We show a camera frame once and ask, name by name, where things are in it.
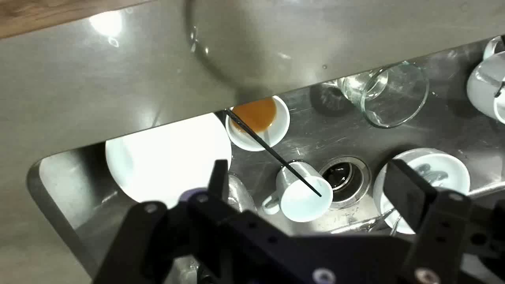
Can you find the clear drinking glass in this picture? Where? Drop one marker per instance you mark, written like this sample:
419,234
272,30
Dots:
395,99
240,193

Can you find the white plate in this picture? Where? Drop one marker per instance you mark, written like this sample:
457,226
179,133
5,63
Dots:
168,158

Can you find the metal sink drain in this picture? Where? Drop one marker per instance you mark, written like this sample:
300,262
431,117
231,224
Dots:
341,181

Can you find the thin black stick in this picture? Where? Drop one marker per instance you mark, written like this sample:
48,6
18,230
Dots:
274,153

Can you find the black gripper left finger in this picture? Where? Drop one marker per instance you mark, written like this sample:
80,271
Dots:
158,241

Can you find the stainless steel sink basin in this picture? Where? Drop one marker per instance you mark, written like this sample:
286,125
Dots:
316,126

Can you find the white bowl dark residue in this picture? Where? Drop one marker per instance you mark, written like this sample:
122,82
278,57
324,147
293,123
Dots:
447,174

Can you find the white ceramic mug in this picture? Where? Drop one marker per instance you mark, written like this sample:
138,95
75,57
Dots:
305,202
487,87

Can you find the small white bowl orange liquid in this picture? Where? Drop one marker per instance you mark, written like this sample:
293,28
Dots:
258,115

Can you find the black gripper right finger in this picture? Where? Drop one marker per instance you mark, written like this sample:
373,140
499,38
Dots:
447,237

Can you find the stainless steel faucet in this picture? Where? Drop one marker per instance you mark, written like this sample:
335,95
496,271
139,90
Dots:
247,47

